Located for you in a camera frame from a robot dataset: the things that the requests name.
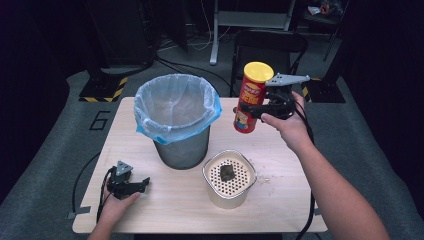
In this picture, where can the cream container with strainer lid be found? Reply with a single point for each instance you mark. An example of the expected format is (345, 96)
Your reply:
(230, 193)

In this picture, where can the small wet spill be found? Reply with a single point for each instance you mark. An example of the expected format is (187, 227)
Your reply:
(262, 180)

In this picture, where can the black folding chair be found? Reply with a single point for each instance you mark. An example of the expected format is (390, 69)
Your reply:
(256, 50)

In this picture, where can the grey tape strip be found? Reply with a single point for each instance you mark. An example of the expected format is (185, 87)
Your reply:
(79, 212)

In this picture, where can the red chips can yellow lid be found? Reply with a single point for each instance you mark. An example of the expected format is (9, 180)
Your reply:
(251, 93)

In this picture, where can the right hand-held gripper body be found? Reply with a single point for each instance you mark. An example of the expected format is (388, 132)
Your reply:
(283, 100)

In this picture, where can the dark cluttered shelf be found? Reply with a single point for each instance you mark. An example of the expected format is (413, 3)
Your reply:
(320, 10)

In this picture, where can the person's right hand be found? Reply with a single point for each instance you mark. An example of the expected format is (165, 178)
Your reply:
(293, 130)

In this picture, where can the person's left hand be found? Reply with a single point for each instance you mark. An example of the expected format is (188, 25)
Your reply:
(114, 210)

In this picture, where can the black yellow striped base plate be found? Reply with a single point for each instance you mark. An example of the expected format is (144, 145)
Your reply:
(328, 91)
(101, 88)

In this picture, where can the dark wet tea residue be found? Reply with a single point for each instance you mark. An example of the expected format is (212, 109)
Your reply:
(227, 172)

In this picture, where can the blue plastic trash bag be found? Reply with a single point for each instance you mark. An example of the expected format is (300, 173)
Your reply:
(173, 106)

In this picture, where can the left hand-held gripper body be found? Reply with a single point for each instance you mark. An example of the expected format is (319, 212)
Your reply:
(119, 182)

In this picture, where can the grey trash bin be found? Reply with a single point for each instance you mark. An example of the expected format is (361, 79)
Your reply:
(186, 153)

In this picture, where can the black cabinet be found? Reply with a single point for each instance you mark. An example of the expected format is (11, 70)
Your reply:
(120, 33)

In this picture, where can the white desk frame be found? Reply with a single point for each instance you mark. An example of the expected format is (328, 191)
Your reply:
(248, 18)

